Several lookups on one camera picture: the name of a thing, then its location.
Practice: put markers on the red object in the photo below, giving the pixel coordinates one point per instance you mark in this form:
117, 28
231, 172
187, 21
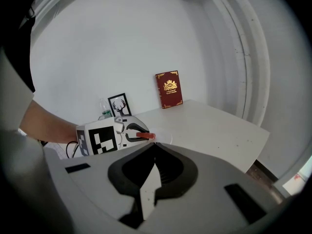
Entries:
146, 135

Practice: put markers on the dark red hardcover book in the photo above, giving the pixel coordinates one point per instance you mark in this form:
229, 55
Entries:
170, 89

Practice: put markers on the person's black shirt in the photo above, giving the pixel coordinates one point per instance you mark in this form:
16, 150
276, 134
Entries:
22, 57

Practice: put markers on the person's left forearm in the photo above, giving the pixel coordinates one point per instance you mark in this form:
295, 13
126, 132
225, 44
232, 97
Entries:
48, 125

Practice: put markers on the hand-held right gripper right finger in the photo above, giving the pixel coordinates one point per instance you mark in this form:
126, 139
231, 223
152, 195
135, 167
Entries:
214, 179

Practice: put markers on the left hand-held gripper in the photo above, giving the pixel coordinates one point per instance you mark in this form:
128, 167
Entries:
102, 139

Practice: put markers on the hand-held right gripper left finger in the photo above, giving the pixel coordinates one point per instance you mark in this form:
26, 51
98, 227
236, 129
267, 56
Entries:
97, 179

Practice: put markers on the black framed deer picture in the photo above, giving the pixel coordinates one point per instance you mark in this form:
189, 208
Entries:
119, 105

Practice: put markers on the clear plastic water bottle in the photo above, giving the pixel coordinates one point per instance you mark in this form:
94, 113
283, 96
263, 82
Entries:
105, 110

